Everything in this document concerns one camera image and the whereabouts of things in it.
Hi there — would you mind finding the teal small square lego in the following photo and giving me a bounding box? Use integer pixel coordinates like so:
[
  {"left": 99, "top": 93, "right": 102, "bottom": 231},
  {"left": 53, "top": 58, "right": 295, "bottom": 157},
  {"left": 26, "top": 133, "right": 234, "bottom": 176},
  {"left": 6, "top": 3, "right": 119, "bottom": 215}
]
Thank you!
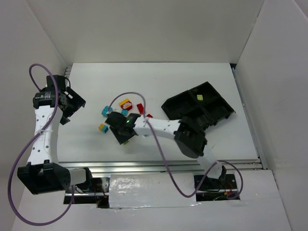
[{"left": 121, "top": 109, "right": 128, "bottom": 116}]

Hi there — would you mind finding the teal rounded lego brick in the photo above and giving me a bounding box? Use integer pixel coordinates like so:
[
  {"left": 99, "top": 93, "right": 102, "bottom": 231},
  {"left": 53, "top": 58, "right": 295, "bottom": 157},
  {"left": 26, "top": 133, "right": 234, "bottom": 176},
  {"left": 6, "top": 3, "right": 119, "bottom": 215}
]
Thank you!
[{"left": 102, "top": 105, "right": 113, "bottom": 117}]

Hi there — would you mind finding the yellow long lego brick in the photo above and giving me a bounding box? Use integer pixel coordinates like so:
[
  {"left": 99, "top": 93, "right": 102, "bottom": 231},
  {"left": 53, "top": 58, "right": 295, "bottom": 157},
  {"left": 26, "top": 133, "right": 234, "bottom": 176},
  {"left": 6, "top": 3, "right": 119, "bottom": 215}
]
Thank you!
[{"left": 119, "top": 98, "right": 131, "bottom": 107}]

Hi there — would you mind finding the lime green 2x2 lego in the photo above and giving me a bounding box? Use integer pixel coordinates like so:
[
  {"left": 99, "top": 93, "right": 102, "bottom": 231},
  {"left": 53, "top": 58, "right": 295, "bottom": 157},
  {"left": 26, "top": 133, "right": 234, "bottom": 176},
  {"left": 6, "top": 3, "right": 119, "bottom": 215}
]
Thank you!
[{"left": 197, "top": 95, "right": 203, "bottom": 101}]

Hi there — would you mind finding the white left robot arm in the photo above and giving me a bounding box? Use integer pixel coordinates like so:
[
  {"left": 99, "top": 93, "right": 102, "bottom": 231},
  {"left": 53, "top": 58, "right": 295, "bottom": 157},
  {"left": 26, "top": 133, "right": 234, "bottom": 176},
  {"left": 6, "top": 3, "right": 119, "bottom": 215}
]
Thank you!
[{"left": 17, "top": 75, "right": 92, "bottom": 194}]

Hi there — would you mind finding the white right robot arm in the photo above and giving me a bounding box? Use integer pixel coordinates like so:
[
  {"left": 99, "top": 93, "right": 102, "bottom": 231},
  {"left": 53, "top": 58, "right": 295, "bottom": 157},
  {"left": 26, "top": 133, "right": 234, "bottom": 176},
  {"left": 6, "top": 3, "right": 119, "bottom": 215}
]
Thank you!
[{"left": 105, "top": 112, "right": 226, "bottom": 182}]

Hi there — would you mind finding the teal lego under yellow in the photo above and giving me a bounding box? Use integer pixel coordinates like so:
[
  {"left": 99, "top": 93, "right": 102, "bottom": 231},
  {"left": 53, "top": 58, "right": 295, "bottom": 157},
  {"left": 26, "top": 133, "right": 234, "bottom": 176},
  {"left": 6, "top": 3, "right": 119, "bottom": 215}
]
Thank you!
[{"left": 101, "top": 125, "right": 109, "bottom": 133}]

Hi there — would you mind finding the yellow lego on teal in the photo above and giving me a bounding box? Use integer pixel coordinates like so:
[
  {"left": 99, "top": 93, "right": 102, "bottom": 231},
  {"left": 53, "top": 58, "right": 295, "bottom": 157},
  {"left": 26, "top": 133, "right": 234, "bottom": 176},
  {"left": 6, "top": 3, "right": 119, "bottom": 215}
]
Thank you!
[{"left": 98, "top": 123, "right": 105, "bottom": 131}]

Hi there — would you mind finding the white foil cover plate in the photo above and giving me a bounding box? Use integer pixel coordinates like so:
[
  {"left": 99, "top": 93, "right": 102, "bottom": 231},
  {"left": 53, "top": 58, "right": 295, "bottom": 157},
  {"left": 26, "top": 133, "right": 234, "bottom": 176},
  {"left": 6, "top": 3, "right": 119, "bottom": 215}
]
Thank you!
[{"left": 109, "top": 173, "right": 196, "bottom": 208}]

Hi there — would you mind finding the black four-compartment tray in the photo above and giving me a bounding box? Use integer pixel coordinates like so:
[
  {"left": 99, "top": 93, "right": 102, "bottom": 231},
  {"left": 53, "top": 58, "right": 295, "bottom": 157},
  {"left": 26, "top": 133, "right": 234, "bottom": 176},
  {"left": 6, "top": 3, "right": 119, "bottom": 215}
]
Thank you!
[{"left": 161, "top": 82, "right": 235, "bottom": 130}]

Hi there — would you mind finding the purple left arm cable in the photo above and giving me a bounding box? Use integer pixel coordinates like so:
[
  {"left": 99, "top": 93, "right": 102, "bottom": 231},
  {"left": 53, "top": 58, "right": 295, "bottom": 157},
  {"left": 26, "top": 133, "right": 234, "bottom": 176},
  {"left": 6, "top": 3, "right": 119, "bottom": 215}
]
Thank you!
[{"left": 7, "top": 63, "right": 76, "bottom": 226}]

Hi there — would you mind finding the aluminium rail frame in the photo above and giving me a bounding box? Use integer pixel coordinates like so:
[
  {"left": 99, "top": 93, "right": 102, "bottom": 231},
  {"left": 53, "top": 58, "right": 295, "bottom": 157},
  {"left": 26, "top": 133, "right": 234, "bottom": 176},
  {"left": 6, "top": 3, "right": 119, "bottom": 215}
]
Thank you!
[{"left": 57, "top": 63, "right": 268, "bottom": 207}]

